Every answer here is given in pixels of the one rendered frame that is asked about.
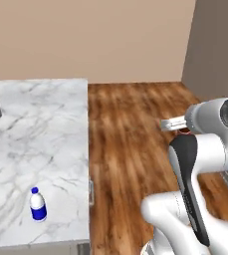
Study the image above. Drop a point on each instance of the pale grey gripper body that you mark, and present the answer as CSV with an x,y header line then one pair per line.
x,y
172,123

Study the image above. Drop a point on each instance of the white bottle with blue label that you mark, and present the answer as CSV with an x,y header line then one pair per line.
x,y
38,205

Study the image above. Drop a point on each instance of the grey island cabinet front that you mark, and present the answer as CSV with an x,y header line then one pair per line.
x,y
39,248

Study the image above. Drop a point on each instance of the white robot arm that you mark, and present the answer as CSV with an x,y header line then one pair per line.
x,y
201,159

